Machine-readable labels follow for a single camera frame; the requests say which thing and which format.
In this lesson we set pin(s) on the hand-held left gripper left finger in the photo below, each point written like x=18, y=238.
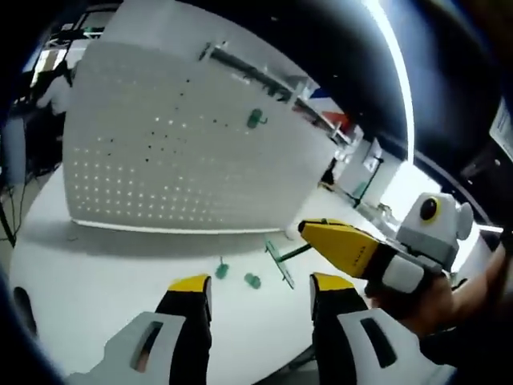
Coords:
x=116, y=361

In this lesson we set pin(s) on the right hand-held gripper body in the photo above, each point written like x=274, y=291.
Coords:
x=437, y=240

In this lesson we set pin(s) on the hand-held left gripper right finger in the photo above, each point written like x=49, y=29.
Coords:
x=352, y=353

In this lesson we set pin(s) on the pale green hook assembly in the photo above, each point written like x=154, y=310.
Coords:
x=280, y=262

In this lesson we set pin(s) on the white perforated mounting plate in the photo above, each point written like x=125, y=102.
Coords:
x=160, y=120

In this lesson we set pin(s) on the person's right hand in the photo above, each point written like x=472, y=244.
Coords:
x=425, y=305

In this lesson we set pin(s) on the black computer mouse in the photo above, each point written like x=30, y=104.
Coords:
x=22, y=301

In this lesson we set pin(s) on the white printed label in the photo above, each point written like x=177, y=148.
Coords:
x=504, y=128

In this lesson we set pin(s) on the long ceiling light strip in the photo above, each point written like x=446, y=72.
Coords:
x=394, y=72

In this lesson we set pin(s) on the storage shelving with bins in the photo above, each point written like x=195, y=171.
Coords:
x=256, y=76

